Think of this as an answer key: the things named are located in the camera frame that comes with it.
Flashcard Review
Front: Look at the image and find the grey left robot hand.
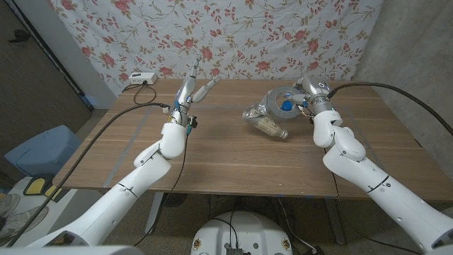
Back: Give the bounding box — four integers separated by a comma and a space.
168, 56, 222, 127

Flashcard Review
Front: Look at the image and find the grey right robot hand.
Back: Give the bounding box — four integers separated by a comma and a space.
290, 75, 336, 115

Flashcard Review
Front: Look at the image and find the grey duct tape roll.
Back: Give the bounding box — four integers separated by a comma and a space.
247, 85, 308, 121

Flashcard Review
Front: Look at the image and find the cream plastic drink bottle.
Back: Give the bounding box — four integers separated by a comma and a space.
241, 106, 289, 140

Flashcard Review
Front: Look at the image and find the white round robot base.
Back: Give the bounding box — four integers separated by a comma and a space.
190, 210, 294, 255

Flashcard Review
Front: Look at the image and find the white power adapter box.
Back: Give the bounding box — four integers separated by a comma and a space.
128, 72, 159, 86

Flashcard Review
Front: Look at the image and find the floral backdrop cloth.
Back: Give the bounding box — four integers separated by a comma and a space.
47, 0, 385, 98

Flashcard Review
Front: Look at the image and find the white table leg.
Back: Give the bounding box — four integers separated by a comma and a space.
325, 198, 346, 245
144, 192, 166, 236

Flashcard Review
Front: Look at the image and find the blue plastic bin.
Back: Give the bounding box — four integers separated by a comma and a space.
4, 124, 83, 178

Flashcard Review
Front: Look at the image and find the yellow black slipper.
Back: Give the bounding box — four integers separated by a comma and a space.
23, 176, 47, 196
44, 184, 64, 201

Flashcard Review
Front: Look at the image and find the white floor platform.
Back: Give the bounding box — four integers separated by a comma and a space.
0, 176, 106, 248

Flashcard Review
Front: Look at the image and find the black door hook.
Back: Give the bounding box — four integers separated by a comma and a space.
8, 29, 32, 44

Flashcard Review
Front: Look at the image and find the grey sneaker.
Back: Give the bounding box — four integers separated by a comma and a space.
0, 205, 49, 239
0, 193, 21, 217

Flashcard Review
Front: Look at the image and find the black power cord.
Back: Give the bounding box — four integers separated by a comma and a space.
122, 81, 158, 106

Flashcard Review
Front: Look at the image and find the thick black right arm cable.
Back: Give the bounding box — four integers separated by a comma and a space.
325, 81, 453, 137

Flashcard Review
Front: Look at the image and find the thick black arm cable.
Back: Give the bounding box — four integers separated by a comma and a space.
325, 81, 453, 137
6, 101, 171, 248

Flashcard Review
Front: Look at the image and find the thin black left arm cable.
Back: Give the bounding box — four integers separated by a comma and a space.
133, 132, 189, 247

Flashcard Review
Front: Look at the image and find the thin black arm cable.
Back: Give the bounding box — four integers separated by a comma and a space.
133, 132, 189, 247
323, 148, 422, 255

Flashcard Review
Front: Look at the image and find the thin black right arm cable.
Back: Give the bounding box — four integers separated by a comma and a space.
323, 148, 422, 255

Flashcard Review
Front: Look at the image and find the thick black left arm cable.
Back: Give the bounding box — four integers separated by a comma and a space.
6, 101, 171, 248

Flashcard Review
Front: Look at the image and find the black cable on base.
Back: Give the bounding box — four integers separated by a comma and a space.
212, 211, 239, 249

